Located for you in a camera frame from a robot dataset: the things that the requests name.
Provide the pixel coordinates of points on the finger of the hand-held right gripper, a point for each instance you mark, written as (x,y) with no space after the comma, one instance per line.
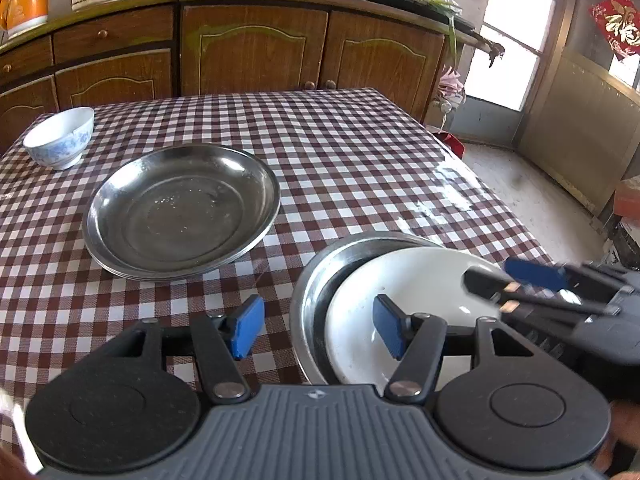
(492,287)
(535,272)

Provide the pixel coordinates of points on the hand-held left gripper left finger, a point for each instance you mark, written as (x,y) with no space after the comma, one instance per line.
(246,327)

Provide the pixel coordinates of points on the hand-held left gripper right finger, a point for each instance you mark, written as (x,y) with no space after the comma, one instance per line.
(390,327)

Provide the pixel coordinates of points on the white bowl with green print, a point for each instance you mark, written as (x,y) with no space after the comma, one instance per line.
(425,285)

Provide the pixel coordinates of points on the steel bowl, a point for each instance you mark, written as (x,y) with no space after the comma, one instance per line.
(312,300)

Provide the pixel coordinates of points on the white bowl with blue pattern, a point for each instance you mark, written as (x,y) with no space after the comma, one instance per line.
(55,135)

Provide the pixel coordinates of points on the orange object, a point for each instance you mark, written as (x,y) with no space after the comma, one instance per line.
(627,200)

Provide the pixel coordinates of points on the red bag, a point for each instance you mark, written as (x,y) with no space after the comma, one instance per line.
(452,142)

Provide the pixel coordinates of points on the grey glazed door leaf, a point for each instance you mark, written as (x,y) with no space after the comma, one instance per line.
(575,110)
(480,120)

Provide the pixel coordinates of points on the brown white checked tablecloth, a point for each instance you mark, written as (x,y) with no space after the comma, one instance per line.
(350,170)

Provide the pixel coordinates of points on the pink cloth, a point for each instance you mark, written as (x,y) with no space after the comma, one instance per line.
(450,85)

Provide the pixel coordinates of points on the green onion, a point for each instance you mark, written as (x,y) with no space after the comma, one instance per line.
(452,40)

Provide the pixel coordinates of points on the red paper door decoration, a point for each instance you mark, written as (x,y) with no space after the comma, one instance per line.
(620,27)

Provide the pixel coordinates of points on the double-door wooden cabinet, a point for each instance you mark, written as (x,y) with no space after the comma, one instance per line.
(250,50)

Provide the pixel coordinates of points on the clear plastic bag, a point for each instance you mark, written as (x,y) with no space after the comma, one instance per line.
(445,1)

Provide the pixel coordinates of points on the wooden cabinet with drawers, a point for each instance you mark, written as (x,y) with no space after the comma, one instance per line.
(110,45)

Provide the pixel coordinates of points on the orange electric kettle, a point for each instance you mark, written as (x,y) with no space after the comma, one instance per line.
(22,5)

